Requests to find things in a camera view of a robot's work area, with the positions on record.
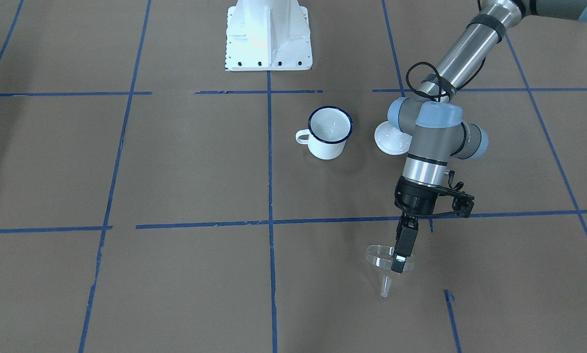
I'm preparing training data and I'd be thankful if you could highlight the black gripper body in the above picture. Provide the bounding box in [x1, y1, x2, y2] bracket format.
[394, 176, 441, 218]

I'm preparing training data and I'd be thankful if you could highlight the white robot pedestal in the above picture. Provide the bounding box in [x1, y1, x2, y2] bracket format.
[225, 0, 313, 72]

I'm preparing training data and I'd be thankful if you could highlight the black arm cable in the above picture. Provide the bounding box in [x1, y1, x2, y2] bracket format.
[405, 58, 487, 99]

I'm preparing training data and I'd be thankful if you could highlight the white cup lid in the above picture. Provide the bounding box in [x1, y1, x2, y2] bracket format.
[374, 121, 412, 155]

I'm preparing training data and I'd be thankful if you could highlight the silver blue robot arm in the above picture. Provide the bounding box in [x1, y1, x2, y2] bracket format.
[387, 0, 587, 273]

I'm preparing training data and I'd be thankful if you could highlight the white enamel cup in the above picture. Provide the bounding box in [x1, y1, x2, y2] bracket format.
[295, 106, 354, 159]

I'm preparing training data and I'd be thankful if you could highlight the clear plastic funnel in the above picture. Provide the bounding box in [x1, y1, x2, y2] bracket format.
[365, 244, 417, 299]

